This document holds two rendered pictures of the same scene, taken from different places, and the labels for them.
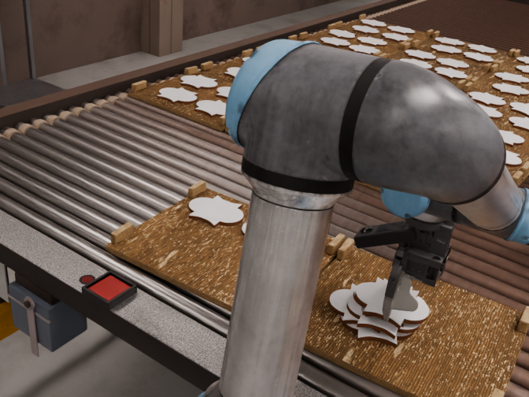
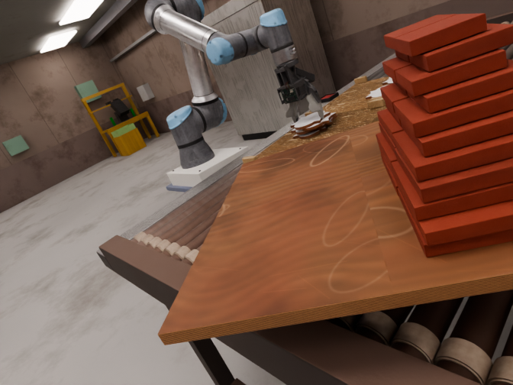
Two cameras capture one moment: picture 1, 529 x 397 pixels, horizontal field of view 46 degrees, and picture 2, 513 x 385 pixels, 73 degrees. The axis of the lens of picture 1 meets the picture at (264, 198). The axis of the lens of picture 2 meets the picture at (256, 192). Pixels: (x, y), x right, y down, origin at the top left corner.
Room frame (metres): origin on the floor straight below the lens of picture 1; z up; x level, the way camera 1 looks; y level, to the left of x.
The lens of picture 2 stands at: (1.15, -1.43, 1.27)
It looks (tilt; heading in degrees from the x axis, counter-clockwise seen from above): 22 degrees down; 112
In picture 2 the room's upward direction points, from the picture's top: 23 degrees counter-clockwise
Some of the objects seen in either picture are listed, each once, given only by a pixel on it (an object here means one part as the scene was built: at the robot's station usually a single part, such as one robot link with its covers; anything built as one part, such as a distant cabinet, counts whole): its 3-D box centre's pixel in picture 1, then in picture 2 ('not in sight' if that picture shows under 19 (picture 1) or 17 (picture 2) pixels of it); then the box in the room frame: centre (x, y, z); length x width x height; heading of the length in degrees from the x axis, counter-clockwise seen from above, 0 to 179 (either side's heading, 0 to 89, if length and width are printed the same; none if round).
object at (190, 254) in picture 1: (230, 246); (369, 94); (1.16, 0.06, 0.93); 0.41 x 0.35 x 0.02; 61
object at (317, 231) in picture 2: not in sight; (362, 182); (1.11, -0.93, 1.03); 0.50 x 0.50 x 0.02; 4
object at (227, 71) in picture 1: (267, 73); not in sight; (2.36, 0.04, 0.94); 0.41 x 0.35 x 0.04; 58
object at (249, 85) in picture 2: not in sight; (271, 65); (0.00, 3.79, 0.92); 1.45 x 1.10 x 1.83; 148
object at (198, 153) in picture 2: not in sight; (194, 150); (0.42, -0.13, 0.97); 0.15 x 0.15 x 0.10
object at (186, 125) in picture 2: not in sight; (185, 124); (0.43, -0.12, 1.09); 0.13 x 0.12 x 0.14; 58
